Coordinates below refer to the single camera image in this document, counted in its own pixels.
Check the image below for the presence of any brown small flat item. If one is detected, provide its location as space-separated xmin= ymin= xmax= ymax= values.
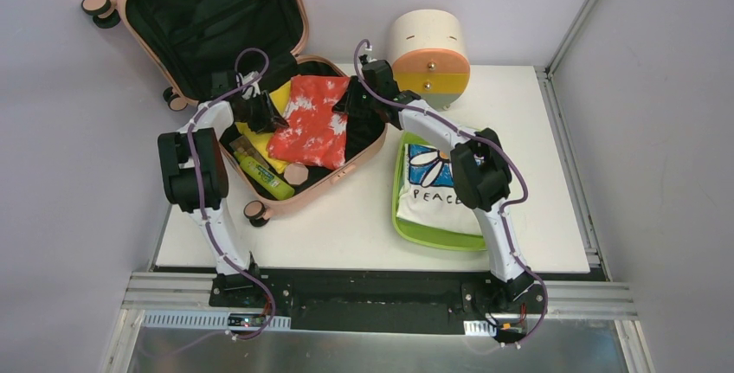
xmin=229 ymin=136 xmax=264 ymax=161

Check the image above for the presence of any pink hard-shell suitcase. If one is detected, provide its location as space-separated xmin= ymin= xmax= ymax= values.
xmin=80 ymin=0 xmax=386 ymax=227

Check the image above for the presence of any green plastic tray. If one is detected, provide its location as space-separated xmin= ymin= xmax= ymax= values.
xmin=391 ymin=132 xmax=486 ymax=252

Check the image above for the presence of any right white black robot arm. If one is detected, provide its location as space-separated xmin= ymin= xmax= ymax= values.
xmin=338 ymin=55 xmax=535 ymax=312

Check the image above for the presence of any cream three-drawer round cabinet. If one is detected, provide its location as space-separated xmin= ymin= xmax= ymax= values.
xmin=388 ymin=9 xmax=471 ymax=110

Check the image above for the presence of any yellow green spray bottle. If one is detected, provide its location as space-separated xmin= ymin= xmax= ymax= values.
xmin=234 ymin=151 xmax=295 ymax=201

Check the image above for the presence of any white peace daisy shirt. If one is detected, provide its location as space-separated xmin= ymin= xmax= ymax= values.
xmin=396 ymin=144 xmax=481 ymax=236

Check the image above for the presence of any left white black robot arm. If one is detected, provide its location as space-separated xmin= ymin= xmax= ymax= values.
xmin=158 ymin=71 xmax=267 ymax=308

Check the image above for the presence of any pink octagonal small box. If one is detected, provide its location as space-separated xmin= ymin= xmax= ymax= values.
xmin=283 ymin=163 xmax=309 ymax=186

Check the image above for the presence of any red white tie-dye cloth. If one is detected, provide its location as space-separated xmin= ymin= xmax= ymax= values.
xmin=267 ymin=75 xmax=350 ymax=170

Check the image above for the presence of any folded yellow cloth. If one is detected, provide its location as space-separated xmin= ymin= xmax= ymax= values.
xmin=235 ymin=81 xmax=292 ymax=174

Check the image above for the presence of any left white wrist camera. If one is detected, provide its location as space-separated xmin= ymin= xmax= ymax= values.
xmin=238 ymin=71 xmax=261 ymax=100

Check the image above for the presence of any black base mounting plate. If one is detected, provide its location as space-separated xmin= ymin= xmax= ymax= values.
xmin=209 ymin=268 xmax=545 ymax=335

